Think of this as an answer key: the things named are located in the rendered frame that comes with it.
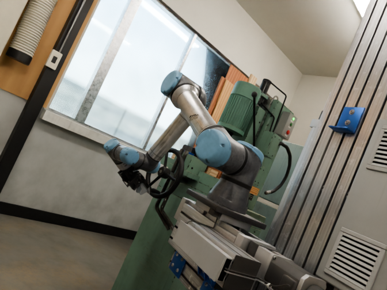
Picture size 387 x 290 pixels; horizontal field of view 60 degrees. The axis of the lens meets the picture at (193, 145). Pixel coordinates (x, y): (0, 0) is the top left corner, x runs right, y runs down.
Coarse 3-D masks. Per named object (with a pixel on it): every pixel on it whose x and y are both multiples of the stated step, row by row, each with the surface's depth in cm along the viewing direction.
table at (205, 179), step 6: (162, 162) 216; (168, 162) 212; (186, 174) 183; (192, 174) 185; (198, 174) 191; (204, 174) 187; (198, 180) 189; (204, 180) 186; (210, 180) 183; (216, 180) 180; (210, 186) 181
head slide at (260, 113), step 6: (258, 108) 211; (258, 114) 212; (264, 114) 216; (252, 120) 211; (258, 120) 213; (252, 126) 211; (258, 126) 215; (246, 132) 211; (252, 132) 212; (234, 138) 216; (240, 138) 212; (246, 138) 210; (252, 138) 214
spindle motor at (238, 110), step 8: (240, 88) 204; (248, 88) 202; (256, 88) 203; (232, 96) 207; (240, 96) 202; (248, 96) 202; (232, 104) 204; (240, 104) 202; (248, 104) 203; (256, 104) 208; (224, 112) 206; (232, 112) 202; (240, 112) 202; (248, 112) 204; (224, 120) 203; (232, 120) 201; (240, 120) 202; (248, 120) 206; (232, 128) 200; (240, 128) 203; (240, 136) 210
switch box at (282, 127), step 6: (282, 114) 220; (288, 114) 217; (282, 120) 218; (288, 120) 216; (294, 120) 221; (282, 126) 217; (288, 126) 218; (276, 132) 218; (282, 132) 216; (282, 138) 224; (288, 138) 221
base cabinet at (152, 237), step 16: (176, 208) 193; (144, 224) 207; (160, 224) 197; (144, 240) 202; (160, 240) 192; (128, 256) 206; (144, 256) 197; (160, 256) 188; (128, 272) 201; (144, 272) 192; (160, 272) 184; (112, 288) 206; (128, 288) 196; (144, 288) 187; (160, 288) 180; (176, 288) 179
